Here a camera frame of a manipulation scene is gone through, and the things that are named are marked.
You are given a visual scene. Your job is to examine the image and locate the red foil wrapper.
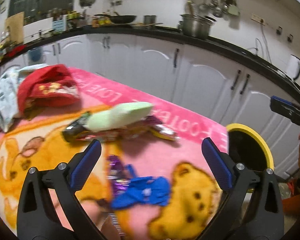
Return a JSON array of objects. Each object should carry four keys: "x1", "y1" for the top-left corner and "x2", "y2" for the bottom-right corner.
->
[{"x1": 75, "y1": 115, "x2": 180, "y2": 142}]

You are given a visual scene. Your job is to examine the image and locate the light blue cloth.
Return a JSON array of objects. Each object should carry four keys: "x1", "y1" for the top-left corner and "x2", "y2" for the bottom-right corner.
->
[{"x1": 0, "y1": 63, "x2": 48, "y2": 132}]

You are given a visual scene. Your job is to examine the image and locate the wooden cutting board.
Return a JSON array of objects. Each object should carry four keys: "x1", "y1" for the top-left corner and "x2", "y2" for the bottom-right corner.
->
[{"x1": 5, "y1": 11, "x2": 24, "y2": 44}]

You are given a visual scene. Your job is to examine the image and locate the red patterned cloth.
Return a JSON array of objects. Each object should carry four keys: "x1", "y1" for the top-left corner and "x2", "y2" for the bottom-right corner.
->
[{"x1": 17, "y1": 64, "x2": 81, "y2": 114}]

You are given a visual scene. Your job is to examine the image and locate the yellow rimmed trash bin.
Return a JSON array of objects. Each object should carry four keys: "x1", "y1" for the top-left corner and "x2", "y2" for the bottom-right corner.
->
[{"x1": 226, "y1": 124, "x2": 275, "y2": 172}]

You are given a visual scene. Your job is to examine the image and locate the pink cartoon blanket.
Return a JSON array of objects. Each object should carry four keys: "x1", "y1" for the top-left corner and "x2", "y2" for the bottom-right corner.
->
[{"x1": 0, "y1": 64, "x2": 229, "y2": 239}]

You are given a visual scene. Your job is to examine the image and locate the blue utensil holder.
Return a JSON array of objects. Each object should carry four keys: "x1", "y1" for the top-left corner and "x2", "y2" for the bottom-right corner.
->
[{"x1": 52, "y1": 18, "x2": 66, "y2": 33}]

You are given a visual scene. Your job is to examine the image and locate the green mesh sponge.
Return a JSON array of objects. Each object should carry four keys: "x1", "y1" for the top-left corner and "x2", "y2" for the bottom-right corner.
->
[{"x1": 84, "y1": 102, "x2": 154, "y2": 132}]

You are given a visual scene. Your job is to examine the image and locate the blue crumpled wrapper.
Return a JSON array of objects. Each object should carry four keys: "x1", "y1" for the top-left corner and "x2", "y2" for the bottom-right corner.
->
[{"x1": 111, "y1": 164, "x2": 171, "y2": 210}]

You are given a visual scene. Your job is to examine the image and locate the black wok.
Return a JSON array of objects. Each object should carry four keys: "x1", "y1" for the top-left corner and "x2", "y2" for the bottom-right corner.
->
[{"x1": 94, "y1": 14, "x2": 137, "y2": 24}]

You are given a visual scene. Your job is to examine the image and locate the white kitchen cabinets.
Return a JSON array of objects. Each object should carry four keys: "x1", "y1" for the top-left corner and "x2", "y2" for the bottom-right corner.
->
[{"x1": 0, "y1": 29, "x2": 300, "y2": 179}]

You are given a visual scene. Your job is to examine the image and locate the small steel cup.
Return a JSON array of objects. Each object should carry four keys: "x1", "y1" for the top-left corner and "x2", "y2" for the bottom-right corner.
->
[{"x1": 143, "y1": 15, "x2": 157, "y2": 25}]

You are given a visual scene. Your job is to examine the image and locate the black green snack wrapper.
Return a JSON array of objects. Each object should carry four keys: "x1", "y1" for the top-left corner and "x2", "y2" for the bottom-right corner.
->
[{"x1": 62, "y1": 111, "x2": 92, "y2": 142}]

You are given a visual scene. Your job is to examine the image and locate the striped candy bar wrapper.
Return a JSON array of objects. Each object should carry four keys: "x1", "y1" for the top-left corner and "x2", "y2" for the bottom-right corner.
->
[{"x1": 101, "y1": 215, "x2": 125, "y2": 240}]

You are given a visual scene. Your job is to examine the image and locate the steel stock pot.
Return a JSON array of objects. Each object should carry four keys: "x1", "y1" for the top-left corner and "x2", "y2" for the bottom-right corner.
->
[{"x1": 178, "y1": 14, "x2": 216, "y2": 40}]

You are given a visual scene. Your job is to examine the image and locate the purple candy wrapper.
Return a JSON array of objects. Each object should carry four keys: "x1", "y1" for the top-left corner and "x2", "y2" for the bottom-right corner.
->
[{"x1": 108, "y1": 155, "x2": 130, "y2": 197}]

